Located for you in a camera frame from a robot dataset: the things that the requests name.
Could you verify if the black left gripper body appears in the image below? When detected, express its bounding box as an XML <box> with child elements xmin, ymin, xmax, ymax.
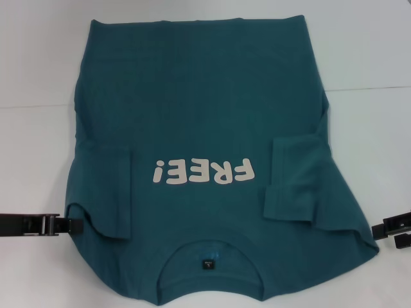
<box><xmin>0</xmin><ymin>212</ymin><xmax>61</xmax><ymax>238</ymax></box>

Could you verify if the teal FREE print t-shirt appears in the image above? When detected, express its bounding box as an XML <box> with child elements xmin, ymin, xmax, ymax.
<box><xmin>65</xmin><ymin>14</ymin><xmax>380</xmax><ymax>306</ymax></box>

